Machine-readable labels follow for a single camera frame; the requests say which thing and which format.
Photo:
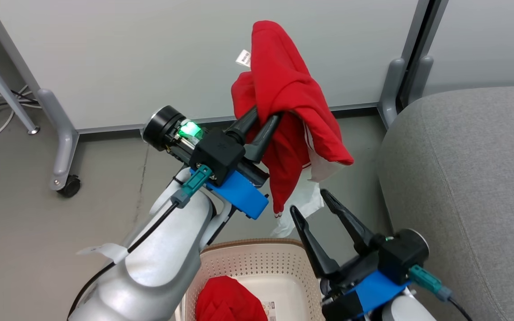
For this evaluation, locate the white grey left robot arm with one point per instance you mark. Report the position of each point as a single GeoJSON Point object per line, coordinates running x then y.
{"type": "Point", "coordinates": [167, 249]}

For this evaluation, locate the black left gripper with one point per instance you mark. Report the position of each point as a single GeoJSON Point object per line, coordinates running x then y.
{"type": "Point", "coordinates": [214, 154]}

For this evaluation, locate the large white partition panel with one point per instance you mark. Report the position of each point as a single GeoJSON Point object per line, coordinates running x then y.
{"type": "Point", "coordinates": [150, 58]}

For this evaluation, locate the grey metal table leg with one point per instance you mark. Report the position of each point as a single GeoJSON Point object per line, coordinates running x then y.
{"type": "Point", "coordinates": [2, 84]}

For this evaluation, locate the red garment with white lining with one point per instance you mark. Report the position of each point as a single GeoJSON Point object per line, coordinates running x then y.
{"type": "Point", "coordinates": [279, 89]}

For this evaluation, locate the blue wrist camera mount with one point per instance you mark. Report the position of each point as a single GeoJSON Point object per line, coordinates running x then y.
{"type": "Point", "coordinates": [241, 194]}
{"type": "Point", "coordinates": [379, 290]}

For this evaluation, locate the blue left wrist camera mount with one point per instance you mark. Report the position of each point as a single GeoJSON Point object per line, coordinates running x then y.
{"type": "Point", "coordinates": [241, 194]}

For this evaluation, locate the white tape tag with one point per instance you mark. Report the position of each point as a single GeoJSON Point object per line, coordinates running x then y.
{"type": "Point", "coordinates": [107, 251]}

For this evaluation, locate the narrow white partition panel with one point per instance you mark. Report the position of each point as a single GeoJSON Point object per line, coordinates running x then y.
{"type": "Point", "coordinates": [484, 40]}

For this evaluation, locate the beige perforated laundry basket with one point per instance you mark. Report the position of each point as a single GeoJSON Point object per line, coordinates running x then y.
{"type": "Point", "coordinates": [257, 261]}

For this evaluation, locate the red clothing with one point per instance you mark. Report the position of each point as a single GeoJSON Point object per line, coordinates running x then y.
{"type": "Point", "coordinates": [228, 301]}

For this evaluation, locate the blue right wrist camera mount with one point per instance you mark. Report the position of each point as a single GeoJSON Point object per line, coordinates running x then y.
{"type": "Point", "coordinates": [379, 290]}

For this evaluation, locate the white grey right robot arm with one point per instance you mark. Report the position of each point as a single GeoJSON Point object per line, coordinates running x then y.
{"type": "Point", "coordinates": [402, 312]}

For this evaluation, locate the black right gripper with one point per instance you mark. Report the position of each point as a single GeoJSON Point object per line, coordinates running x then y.
{"type": "Point", "coordinates": [395, 254]}

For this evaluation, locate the grey fabric sofa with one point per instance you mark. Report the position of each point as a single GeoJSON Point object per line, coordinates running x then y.
{"type": "Point", "coordinates": [466, 191]}

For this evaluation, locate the grey partition foot with caster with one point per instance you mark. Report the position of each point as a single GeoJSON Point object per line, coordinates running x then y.
{"type": "Point", "coordinates": [63, 138]}

